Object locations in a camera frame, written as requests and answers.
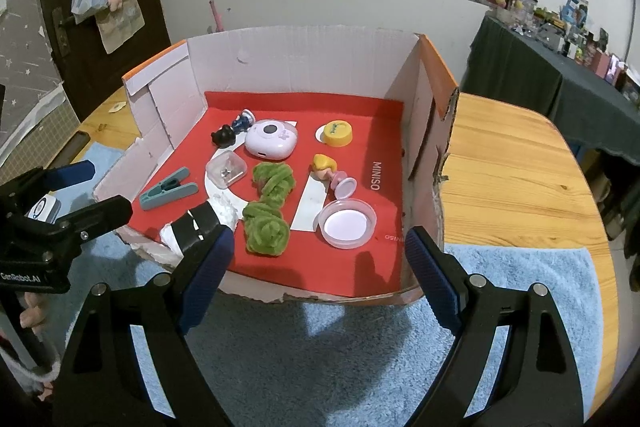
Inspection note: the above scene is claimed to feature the green yarn ball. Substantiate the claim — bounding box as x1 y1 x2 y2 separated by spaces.
251 162 296 208
242 202 291 255

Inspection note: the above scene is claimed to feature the black white tube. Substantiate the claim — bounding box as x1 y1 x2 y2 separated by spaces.
160 201 238 258

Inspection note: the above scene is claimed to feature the small black figure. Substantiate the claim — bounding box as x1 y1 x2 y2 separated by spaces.
211 125 236 149

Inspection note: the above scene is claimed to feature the pink rounded toy camera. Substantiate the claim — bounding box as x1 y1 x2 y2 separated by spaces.
244 119 298 160

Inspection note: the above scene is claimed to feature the small clear plastic box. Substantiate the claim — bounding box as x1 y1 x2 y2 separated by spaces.
205 152 247 188

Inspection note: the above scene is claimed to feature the dark grey flat strip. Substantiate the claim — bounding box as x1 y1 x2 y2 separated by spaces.
52 132 92 172

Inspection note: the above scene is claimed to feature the orange cardboard box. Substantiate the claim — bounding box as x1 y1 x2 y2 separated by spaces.
92 25 460 308

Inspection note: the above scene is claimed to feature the dark wooden door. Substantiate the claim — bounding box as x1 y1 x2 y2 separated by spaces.
35 0 173 108

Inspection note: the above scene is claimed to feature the row of small boxes and bottles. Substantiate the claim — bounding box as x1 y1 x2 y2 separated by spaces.
500 0 640 100

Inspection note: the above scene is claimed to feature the white device with screen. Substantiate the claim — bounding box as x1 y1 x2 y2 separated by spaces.
25 193 62 224

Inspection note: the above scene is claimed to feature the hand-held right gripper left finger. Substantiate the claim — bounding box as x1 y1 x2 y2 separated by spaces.
52 224 236 427

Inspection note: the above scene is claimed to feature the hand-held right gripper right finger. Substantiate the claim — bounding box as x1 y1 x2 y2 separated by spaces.
404 226 586 427

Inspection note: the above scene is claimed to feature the metal door handle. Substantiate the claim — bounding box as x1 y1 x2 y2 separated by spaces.
52 7 76 58

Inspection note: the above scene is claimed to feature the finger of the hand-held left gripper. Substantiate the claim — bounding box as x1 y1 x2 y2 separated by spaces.
0 159 97 215
0 194 134 258

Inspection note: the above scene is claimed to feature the blue fluffy mat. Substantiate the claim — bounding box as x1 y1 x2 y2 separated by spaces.
0 142 603 427

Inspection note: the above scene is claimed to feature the yellow round container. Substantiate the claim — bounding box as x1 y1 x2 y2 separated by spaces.
321 119 354 148

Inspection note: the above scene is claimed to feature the beige hanging organizer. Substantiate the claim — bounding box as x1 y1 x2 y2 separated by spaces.
95 0 146 54

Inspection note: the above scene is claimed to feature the clear plastic lid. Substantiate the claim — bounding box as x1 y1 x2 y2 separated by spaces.
317 199 378 250

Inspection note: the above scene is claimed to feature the teal plastic clip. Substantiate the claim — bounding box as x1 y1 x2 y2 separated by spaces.
139 167 198 212

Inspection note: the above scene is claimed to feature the blue white small figure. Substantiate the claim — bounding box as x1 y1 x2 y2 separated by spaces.
231 109 257 132

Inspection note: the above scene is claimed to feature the dark cloth covered table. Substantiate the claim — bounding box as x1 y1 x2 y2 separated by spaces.
460 14 640 168

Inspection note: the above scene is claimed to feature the person's left hand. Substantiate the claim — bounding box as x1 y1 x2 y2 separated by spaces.
19 292 51 335

